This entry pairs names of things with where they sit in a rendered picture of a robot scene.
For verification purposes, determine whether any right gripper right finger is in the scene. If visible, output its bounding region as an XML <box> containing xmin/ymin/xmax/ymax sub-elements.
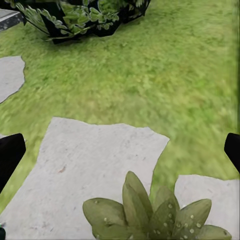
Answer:
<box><xmin>224</xmin><ymin>132</ymin><xmax>240</xmax><ymax>173</ymax></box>

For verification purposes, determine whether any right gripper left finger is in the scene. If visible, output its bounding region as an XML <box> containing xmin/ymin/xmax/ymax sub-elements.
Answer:
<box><xmin>0</xmin><ymin>133</ymin><xmax>26</xmax><ymax>193</ymax></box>

